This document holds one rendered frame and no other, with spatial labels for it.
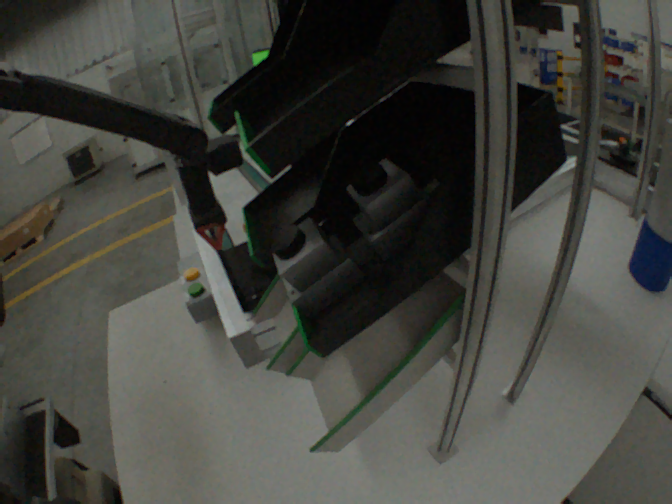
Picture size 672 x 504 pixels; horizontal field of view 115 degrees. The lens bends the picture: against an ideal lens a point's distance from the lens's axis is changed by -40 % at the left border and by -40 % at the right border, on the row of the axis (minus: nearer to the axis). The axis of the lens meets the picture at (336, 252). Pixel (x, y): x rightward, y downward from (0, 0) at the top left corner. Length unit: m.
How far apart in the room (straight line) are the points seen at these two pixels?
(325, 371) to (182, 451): 0.35
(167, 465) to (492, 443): 0.58
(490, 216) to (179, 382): 0.70
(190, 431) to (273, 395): 0.19
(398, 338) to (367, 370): 0.06
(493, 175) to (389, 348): 0.26
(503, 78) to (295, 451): 0.58
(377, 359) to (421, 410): 0.23
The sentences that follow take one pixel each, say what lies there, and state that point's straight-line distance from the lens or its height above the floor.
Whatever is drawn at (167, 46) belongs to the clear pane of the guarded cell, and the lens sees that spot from 1.99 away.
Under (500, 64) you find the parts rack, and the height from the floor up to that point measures 1.40.
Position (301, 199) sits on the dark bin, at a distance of 0.45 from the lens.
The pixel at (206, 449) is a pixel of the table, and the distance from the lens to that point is 0.68.
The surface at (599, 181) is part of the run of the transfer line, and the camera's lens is 1.47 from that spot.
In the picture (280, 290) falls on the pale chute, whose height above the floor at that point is 1.05.
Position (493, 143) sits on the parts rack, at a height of 1.35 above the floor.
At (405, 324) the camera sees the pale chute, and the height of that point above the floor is 1.12.
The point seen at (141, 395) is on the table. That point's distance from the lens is 0.83.
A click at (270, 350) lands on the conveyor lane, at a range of 0.73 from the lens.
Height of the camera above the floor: 1.42
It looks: 36 degrees down
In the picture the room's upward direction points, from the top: 11 degrees counter-clockwise
